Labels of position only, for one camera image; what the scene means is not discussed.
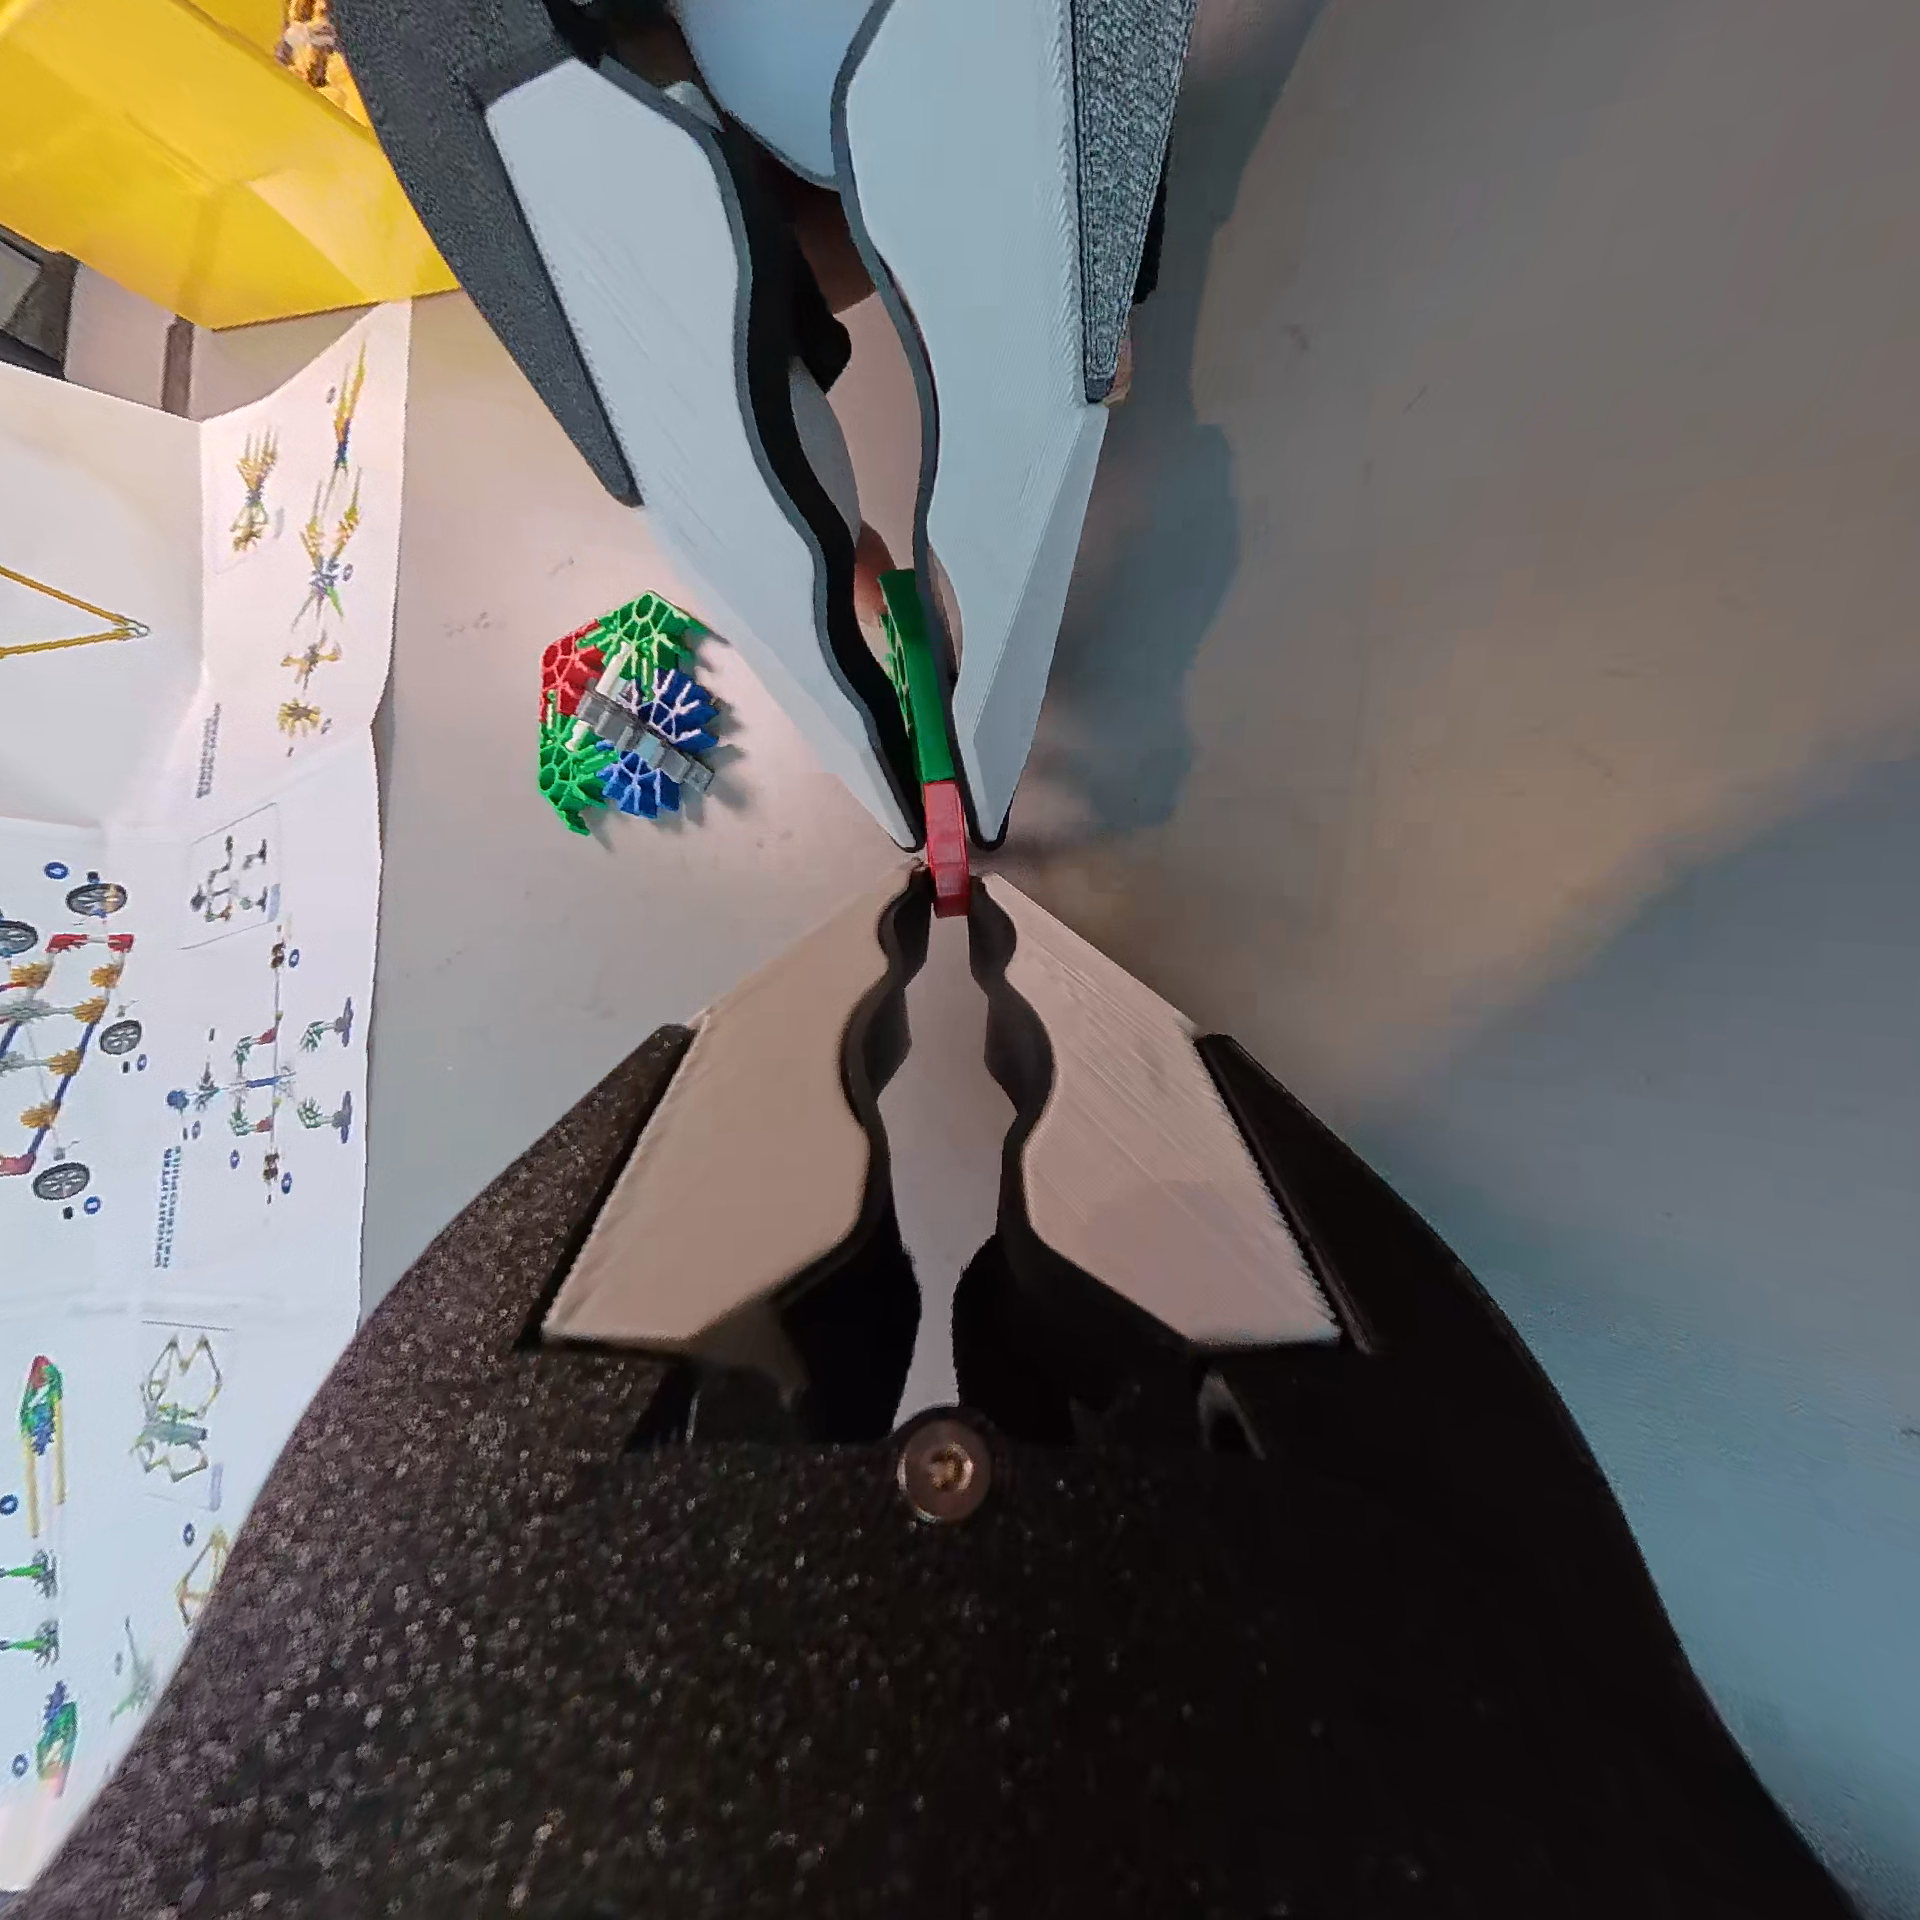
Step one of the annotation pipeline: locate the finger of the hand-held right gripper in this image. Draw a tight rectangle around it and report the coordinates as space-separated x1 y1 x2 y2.
481 54 921 850
838 0 1087 840

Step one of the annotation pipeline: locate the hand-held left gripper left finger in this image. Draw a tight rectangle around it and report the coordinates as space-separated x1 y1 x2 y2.
541 871 937 1357

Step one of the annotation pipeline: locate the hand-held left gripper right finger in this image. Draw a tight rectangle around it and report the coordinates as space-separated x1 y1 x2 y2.
956 883 1347 1357

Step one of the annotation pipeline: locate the blue grey toy connector cluster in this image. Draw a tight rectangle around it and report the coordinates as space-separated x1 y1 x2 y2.
585 668 724 820

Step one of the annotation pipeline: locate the fold-out toy instruction sheet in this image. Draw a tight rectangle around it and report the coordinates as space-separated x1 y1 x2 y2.
0 302 415 1800

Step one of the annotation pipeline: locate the red toy connector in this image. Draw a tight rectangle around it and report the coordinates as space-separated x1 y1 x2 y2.
918 775 980 916

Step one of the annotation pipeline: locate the yellow parts bin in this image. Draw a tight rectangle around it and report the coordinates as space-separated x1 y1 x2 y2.
0 0 470 332

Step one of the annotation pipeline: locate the green red toy connector assembly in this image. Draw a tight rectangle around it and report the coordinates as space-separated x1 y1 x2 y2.
535 595 722 829

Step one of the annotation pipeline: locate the grey desk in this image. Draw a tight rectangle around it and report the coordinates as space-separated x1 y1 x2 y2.
0 0 1920 1893

